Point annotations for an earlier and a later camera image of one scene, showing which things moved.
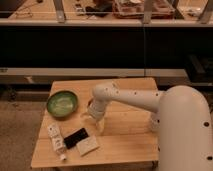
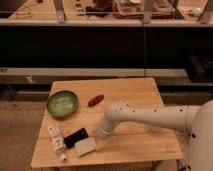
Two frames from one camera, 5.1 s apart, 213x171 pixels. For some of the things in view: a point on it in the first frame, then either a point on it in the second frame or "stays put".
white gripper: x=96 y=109 to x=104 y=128
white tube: x=57 y=141 stays put
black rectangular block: x=75 y=138 stays put
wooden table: x=69 y=138 stays put
